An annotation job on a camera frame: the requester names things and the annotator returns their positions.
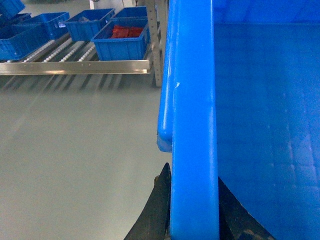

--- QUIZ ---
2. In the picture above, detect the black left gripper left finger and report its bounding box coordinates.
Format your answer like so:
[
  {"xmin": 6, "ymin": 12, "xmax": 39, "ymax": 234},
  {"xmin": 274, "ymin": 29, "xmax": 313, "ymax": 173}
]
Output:
[{"xmin": 125, "ymin": 163, "xmax": 172, "ymax": 240}]

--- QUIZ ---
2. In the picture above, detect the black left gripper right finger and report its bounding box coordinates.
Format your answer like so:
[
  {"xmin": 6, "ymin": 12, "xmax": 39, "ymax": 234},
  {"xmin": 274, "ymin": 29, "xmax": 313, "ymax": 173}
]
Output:
[{"xmin": 218, "ymin": 178, "xmax": 275, "ymax": 240}]

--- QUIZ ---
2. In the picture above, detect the large blue plastic crate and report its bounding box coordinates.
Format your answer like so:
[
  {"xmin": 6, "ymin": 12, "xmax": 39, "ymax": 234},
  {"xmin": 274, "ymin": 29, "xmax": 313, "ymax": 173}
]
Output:
[{"xmin": 157, "ymin": 0, "xmax": 320, "ymax": 240}]

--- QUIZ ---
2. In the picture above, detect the steel roller shelf rack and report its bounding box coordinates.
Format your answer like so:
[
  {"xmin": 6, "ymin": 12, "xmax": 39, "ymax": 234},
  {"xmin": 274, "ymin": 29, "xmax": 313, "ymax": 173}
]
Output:
[{"xmin": 0, "ymin": 0, "xmax": 169, "ymax": 90}]

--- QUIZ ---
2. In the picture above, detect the blue bin middle shelf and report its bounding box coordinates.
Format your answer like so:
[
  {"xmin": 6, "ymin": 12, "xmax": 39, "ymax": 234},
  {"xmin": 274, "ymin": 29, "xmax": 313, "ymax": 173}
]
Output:
[{"xmin": 64, "ymin": 8, "xmax": 115, "ymax": 42}]

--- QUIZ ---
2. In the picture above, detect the blue bin shelf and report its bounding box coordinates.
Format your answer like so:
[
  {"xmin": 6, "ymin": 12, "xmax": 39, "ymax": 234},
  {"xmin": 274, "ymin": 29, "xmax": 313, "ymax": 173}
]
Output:
[
  {"xmin": 0, "ymin": 24, "xmax": 50, "ymax": 61},
  {"xmin": 64, "ymin": 8, "xmax": 115, "ymax": 42}
]

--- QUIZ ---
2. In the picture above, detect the blue bin far left shelf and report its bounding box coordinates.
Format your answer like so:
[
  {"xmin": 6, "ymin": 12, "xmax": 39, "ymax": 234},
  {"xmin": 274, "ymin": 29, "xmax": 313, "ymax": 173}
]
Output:
[{"xmin": 0, "ymin": 24, "xmax": 50, "ymax": 61}]

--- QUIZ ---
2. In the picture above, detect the blue bin with red parts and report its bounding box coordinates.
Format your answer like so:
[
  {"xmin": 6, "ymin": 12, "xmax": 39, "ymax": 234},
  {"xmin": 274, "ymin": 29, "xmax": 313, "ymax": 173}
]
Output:
[{"xmin": 91, "ymin": 18, "xmax": 150, "ymax": 61}]

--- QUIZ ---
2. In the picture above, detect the blue bin behind red parts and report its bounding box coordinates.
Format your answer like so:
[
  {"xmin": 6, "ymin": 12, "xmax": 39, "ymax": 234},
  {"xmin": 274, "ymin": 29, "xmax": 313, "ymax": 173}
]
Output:
[{"xmin": 111, "ymin": 6, "xmax": 148, "ymax": 19}]

